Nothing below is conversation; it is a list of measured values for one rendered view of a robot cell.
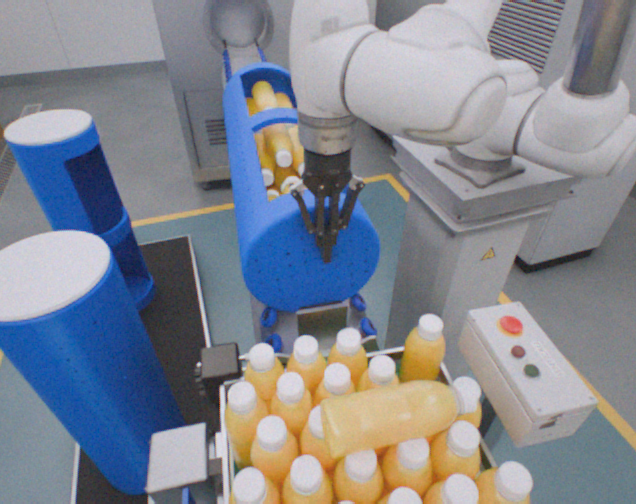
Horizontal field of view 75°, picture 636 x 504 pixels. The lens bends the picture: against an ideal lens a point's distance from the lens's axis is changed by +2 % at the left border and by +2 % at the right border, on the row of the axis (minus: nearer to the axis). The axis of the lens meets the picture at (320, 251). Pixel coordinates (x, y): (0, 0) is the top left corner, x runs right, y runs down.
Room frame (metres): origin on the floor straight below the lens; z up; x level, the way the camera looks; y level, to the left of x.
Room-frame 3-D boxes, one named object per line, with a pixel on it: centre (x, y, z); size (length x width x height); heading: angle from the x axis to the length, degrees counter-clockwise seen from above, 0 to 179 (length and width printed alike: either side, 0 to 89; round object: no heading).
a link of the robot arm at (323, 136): (0.60, -0.01, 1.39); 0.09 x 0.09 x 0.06
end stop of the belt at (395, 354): (0.46, -0.02, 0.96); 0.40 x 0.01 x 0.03; 102
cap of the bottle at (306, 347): (0.41, 0.02, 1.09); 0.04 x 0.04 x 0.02
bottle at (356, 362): (0.43, -0.05, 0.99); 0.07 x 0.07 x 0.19
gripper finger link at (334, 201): (0.60, -0.02, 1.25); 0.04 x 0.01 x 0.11; 12
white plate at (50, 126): (1.41, 0.96, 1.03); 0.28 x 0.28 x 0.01
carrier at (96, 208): (1.41, 0.96, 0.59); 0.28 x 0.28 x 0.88
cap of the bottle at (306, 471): (0.22, 0.02, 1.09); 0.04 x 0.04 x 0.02
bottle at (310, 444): (0.29, 0.00, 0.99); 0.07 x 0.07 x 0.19
